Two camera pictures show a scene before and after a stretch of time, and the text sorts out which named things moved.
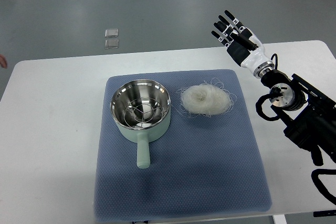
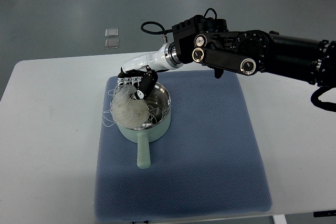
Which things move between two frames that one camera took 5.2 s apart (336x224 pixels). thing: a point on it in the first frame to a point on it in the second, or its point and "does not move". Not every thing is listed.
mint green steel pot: (141, 110) does not move
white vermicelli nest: (206, 99) to (126, 109)
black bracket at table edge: (324, 213) does not move
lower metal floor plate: (111, 43) does not move
